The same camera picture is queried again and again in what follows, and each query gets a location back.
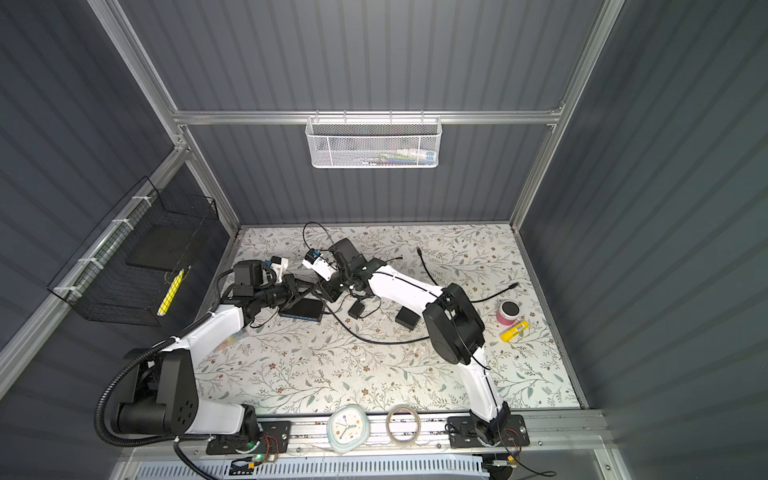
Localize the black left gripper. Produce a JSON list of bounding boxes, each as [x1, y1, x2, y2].
[[255, 275, 315, 310]]

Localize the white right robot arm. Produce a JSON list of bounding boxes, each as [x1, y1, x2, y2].
[[302, 239, 511, 444]]

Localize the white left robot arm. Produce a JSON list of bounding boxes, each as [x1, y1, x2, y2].
[[93, 259, 313, 447]]

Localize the white analog clock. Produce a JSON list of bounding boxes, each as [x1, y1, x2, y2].
[[326, 404, 371, 454]]

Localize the pink tape roll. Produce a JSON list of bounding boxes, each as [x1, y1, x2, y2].
[[496, 300, 521, 327]]

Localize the yellow marker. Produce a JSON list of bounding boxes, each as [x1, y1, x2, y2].
[[500, 320, 529, 342]]

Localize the black wire wall basket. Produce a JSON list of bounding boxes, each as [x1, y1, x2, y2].
[[48, 181, 219, 327]]

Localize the white wire mesh basket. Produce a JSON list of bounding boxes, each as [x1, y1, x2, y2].
[[305, 117, 443, 169]]

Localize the clear tape ring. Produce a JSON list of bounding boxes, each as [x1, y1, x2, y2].
[[385, 404, 422, 446]]

